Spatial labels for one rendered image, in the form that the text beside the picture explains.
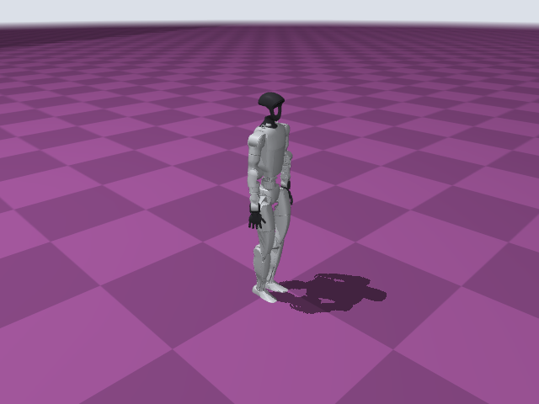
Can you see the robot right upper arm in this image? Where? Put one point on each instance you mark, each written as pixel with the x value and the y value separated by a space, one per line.
pixel 255 144

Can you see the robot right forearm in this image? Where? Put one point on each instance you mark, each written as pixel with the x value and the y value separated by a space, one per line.
pixel 253 185

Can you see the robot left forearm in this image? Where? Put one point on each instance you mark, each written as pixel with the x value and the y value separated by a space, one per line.
pixel 285 174

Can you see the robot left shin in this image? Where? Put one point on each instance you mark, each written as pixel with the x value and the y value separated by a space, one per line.
pixel 274 262

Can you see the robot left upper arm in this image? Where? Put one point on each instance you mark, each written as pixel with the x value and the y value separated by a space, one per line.
pixel 288 155

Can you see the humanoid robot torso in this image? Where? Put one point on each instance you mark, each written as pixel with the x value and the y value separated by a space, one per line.
pixel 271 160

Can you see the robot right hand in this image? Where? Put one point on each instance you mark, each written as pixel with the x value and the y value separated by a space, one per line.
pixel 255 218

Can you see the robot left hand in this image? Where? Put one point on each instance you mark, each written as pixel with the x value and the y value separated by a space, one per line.
pixel 288 187

